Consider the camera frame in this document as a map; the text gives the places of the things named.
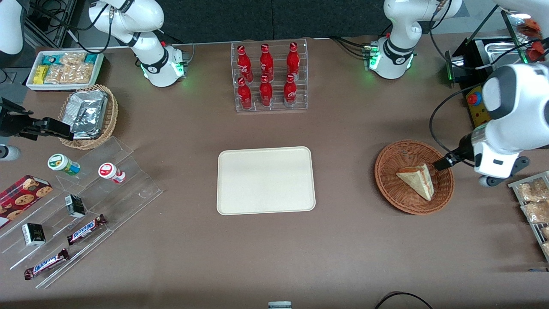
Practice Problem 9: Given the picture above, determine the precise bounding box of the beige plastic tray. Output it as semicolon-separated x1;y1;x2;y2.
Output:
217;146;317;215

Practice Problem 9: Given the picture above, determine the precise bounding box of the light wicker basket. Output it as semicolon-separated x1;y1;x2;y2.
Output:
58;84;119;150

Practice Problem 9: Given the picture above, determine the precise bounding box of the black base cable bundle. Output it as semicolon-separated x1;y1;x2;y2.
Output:
329;36;374;59

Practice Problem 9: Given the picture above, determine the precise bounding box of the clear nut snack pack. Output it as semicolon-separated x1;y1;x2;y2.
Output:
60;52;86;67
44;64;65;84
62;64;95;84

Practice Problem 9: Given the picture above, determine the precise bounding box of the black floor cable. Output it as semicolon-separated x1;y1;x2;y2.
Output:
374;292;434;309

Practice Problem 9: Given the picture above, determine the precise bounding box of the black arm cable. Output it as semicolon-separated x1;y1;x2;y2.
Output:
429;84;485;169

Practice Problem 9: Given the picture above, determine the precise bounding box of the red lid yogurt cup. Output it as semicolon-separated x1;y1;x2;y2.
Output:
98;162;126;184

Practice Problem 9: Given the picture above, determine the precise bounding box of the small black carton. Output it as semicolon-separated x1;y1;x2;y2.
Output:
21;223;46;246
65;194;86;218

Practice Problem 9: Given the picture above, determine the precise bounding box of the white rectangular snack tray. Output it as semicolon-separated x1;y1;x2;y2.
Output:
26;51;105;91

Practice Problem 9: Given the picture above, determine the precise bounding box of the triangular sandwich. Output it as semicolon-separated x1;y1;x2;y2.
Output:
395;163;434;201

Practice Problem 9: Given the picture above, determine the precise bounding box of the steel warmer pan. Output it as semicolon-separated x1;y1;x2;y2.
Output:
483;38;526;65

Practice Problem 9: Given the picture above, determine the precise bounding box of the brown snickers bar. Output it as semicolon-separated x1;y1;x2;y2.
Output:
24;248;70;280
66;214;108;245

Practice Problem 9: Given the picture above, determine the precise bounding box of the silver foil pack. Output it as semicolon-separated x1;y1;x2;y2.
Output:
72;129;103;140
69;89;109;134

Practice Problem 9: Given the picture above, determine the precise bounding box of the red packaged food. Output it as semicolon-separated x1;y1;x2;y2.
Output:
517;17;542;37
525;41;546;63

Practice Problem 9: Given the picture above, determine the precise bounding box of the black food warmer cabinet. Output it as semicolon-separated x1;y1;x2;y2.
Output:
445;0;549;129

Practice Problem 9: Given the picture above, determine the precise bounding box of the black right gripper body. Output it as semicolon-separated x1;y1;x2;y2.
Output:
0;98;42;140

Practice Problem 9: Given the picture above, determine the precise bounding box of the dark grey wrist camera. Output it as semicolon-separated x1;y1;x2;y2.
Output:
478;156;531;188

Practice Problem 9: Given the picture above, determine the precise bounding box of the brown wicker basket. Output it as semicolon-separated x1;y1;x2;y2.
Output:
374;139;455;215

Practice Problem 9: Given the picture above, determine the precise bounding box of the green lid yogurt cup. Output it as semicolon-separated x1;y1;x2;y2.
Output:
47;153;81;176

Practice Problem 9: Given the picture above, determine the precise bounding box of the metal wire snack tray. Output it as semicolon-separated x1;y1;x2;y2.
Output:
508;171;549;262

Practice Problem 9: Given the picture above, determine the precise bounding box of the red cookie box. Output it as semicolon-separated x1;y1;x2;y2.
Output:
0;175;53;228

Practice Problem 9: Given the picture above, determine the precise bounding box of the red cola bottle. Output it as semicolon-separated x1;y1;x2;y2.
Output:
259;75;273;108
286;42;300;80
283;74;297;107
237;45;253;83
259;43;274;82
237;77;253;110

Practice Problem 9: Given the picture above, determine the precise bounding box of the clear acrylic bottle rack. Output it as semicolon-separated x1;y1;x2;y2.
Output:
231;38;308;113

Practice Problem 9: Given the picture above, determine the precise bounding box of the clear acrylic stepped stand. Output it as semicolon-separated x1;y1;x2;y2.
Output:
0;136;163;289

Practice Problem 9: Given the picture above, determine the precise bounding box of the yellow snack pack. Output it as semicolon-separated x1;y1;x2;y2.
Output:
33;65;50;85

